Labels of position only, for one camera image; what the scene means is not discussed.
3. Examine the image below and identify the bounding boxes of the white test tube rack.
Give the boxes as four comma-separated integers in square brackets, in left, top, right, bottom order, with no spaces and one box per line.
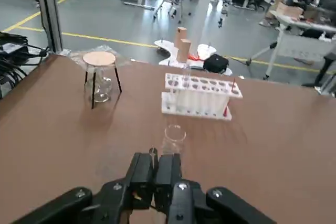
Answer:
[160,72,244,121]

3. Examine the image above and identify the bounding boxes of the black power adapter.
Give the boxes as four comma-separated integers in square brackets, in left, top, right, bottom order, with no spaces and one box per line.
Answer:
[0,41,29,59]

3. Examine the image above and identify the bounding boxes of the glass alcohol lamp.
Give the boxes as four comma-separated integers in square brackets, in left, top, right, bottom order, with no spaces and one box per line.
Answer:
[91,68,114,103]

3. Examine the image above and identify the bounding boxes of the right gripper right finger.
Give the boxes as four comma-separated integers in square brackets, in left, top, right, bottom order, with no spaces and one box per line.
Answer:
[154,153,276,224]

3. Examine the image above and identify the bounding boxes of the clear glass test tube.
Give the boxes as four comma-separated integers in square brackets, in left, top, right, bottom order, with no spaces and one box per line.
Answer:
[183,63,192,90]

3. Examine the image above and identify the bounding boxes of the thin red stick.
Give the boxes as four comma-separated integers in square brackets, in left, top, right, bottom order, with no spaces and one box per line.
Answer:
[223,77,237,117]

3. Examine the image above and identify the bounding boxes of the brown cardboard box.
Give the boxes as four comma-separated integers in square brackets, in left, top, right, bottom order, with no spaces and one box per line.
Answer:
[277,2,305,20]

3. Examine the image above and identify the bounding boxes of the humanoid robot on wheeled base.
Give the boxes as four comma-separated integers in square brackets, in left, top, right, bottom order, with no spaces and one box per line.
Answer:
[154,0,236,76]

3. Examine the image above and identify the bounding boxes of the aluminium corner post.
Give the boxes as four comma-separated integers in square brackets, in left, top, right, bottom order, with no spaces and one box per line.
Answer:
[33,0,64,53]

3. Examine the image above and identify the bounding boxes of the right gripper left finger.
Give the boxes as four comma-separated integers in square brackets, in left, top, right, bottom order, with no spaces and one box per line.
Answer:
[15,152,158,224]

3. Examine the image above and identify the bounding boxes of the small glass beaker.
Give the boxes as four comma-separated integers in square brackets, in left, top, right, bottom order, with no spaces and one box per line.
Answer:
[162,124,187,156]

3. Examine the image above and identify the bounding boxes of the black carry case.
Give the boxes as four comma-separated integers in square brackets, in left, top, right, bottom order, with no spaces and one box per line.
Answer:
[203,54,229,74]

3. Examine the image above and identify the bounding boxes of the white wheeled desk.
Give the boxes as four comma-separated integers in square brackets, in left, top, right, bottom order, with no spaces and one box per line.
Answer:
[246,10,336,80]

